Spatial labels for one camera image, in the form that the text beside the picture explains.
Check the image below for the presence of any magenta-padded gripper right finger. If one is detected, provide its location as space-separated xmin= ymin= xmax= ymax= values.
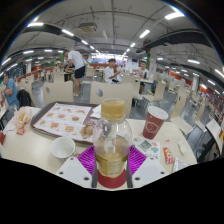
xmin=126 ymin=145 xmax=169 ymax=189

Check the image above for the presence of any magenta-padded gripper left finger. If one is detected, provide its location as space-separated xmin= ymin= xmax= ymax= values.
xmin=54 ymin=145 xmax=100 ymax=189

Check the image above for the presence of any clear bottle with yellow drink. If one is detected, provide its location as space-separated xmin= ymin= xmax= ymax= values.
xmin=92 ymin=98 xmax=134 ymax=178

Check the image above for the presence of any colourful printed paper sheet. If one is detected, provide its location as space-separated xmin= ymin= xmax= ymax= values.
xmin=131 ymin=134 xmax=162 ymax=160

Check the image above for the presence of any white patterned mug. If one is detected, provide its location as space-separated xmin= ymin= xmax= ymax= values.
xmin=49 ymin=136 xmax=78 ymax=164

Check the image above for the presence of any small red sauce packet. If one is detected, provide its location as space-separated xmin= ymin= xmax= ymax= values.
xmin=162 ymin=147 xmax=175 ymax=165

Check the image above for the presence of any flat round red coaster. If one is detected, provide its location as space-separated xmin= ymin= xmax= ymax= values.
xmin=96 ymin=168 xmax=128 ymax=190

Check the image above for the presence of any small white packet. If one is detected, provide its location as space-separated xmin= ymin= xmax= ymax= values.
xmin=177 ymin=140 xmax=187 ymax=157

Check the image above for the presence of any red paper cup with lid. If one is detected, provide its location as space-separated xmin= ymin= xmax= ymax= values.
xmin=142 ymin=105 xmax=169 ymax=140

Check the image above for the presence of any brown food tray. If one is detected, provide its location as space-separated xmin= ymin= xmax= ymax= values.
xmin=30 ymin=101 xmax=101 ymax=144

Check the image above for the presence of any crumpled white napkin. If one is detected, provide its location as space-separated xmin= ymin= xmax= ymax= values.
xmin=89 ymin=104 xmax=103 ymax=120

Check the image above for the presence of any orange and white food wrapper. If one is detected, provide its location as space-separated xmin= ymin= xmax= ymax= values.
xmin=11 ymin=106 xmax=34 ymax=136

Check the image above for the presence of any neighbouring beige table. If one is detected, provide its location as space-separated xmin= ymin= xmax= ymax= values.
xmin=196 ymin=118 xmax=224 ymax=161

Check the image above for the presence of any white paper sheet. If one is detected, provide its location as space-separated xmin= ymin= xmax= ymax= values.
xmin=3 ymin=118 xmax=18 ymax=134

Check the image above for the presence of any small red box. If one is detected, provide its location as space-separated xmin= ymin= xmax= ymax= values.
xmin=0 ymin=130 xmax=7 ymax=146

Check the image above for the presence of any group of beige chairs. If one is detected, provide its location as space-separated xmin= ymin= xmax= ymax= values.
xmin=151 ymin=68 xmax=221 ymax=134

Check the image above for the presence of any black backpack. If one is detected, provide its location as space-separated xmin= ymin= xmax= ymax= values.
xmin=16 ymin=88 xmax=33 ymax=108

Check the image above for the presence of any ceiling air conditioner unit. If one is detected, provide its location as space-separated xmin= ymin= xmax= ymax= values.
xmin=77 ymin=21 xmax=98 ymax=33

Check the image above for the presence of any group of ceiling lights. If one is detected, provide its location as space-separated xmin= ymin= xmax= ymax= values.
xmin=1 ymin=11 xmax=224 ymax=88

